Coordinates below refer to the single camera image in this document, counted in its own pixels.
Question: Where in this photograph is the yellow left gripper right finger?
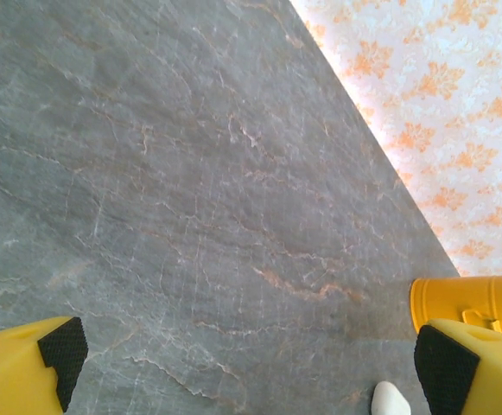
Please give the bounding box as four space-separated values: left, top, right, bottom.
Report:
413 318 502 415

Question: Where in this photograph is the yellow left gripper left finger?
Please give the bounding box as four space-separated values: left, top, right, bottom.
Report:
0 316 89 415

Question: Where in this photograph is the white earbud charging case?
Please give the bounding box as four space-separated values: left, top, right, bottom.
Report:
371 380 412 415

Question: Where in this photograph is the yellow metal pen cup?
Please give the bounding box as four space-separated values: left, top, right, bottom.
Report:
409 264 502 337

